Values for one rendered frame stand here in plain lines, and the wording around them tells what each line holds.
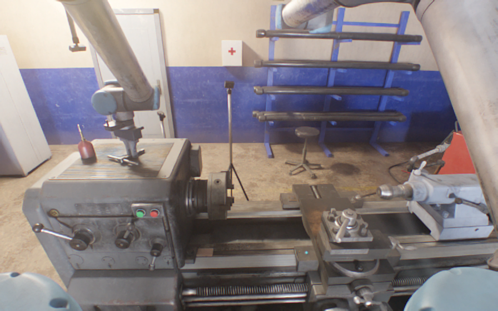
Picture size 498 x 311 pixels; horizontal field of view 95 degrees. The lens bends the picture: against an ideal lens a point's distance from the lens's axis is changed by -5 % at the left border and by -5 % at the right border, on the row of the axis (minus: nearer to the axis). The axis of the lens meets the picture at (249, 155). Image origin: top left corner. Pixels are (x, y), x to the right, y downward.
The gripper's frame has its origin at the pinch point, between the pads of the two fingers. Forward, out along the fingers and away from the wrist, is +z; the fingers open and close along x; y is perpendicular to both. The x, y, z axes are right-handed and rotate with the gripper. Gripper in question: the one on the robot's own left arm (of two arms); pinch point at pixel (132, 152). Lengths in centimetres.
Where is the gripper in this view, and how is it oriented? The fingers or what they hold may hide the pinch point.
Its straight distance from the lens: 126.1
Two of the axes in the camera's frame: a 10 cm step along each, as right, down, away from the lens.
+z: -0.1, 8.8, 4.7
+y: 4.2, -4.2, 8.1
